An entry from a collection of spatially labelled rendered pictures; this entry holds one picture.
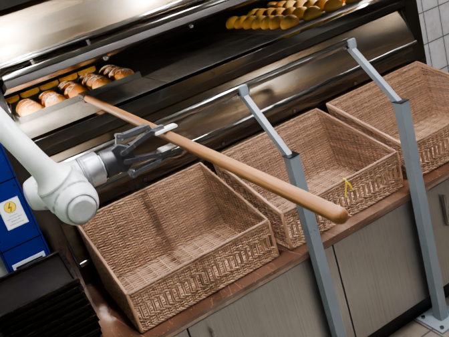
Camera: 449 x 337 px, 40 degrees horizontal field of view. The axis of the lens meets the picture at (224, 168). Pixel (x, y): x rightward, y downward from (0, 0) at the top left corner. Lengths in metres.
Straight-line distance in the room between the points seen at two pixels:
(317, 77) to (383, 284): 0.92
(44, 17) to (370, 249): 1.44
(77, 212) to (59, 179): 0.09
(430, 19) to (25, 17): 1.86
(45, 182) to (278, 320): 1.07
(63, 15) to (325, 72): 1.14
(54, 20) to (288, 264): 1.17
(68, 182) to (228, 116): 1.16
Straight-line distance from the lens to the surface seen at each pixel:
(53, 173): 1.47
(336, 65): 2.77
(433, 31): 3.16
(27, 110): 2.66
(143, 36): 2.19
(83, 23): 2.27
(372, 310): 2.48
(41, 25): 2.25
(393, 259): 2.45
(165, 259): 2.39
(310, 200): 1.10
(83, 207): 1.44
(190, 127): 2.44
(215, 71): 2.47
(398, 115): 2.25
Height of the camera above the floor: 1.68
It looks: 21 degrees down
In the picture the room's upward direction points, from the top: 17 degrees counter-clockwise
